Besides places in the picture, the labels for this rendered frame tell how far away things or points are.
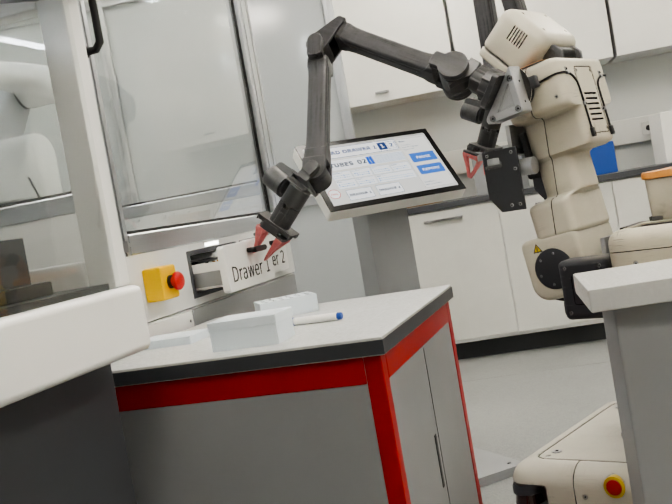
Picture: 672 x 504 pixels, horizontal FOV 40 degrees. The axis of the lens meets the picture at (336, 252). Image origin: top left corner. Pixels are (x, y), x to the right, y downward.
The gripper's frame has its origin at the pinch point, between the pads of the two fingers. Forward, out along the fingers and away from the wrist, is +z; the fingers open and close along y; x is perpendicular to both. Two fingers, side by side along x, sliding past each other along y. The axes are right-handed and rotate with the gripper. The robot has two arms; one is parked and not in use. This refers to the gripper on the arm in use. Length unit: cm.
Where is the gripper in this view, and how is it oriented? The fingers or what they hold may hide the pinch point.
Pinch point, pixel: (261, 253)
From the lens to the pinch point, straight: 228.4
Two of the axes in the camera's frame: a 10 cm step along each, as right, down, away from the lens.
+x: -2.9, 1.1, -9.5
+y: -8.1, -5.6, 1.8
